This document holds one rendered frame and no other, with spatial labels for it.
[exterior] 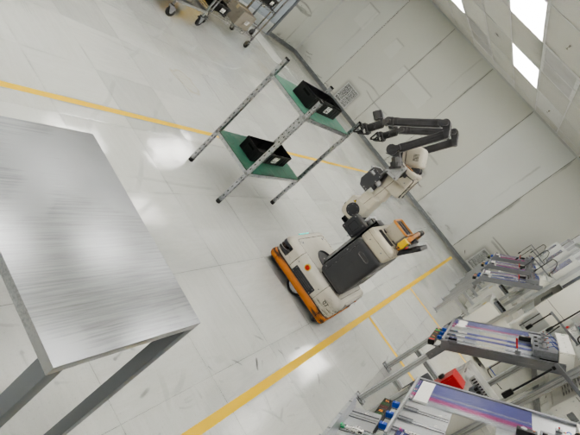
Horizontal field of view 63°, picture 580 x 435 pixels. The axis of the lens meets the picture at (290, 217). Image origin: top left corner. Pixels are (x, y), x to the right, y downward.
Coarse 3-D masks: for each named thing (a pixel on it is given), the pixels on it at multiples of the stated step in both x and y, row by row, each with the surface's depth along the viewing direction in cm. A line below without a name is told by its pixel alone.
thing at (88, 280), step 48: (0, 144) 116; (48, 144) 130; (96, 144) 147; (0, 192) 107; (48, 192) 118; (96, 192) 132; (0, 240) 99; (48, 240) 108; (96, 240) 120; (144, 240) 134; (48, 288) 100; (96, 288) 110; (144, 288) 122; (48, 336) 93; (96, 336) 101; (144, 336) 111; (48, 432) 152
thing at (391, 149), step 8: (448, 120) 306; (448, 128) 306; (424, 136) 315; (432, 136) 312; (440, 136) 310; (448, 136) 307; (392, 144) 322; (400, 144) 321; (408, 144) 319; (416, 144) 317; (424, 144) 316; (392, 152) 322
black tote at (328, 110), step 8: (304, 80) 346; (296, 88) 348; (304, 88) 345; (312, 88) 364; (304, 96) 345; (312, 96) 342; (320, 96) 384; (328, 96) 393; (304, 104) 345; (312, 104) 348; (328, 104) 365; (336, 104) 394; (320, 112) 368; (328, 112) 378; (336, 112) 387
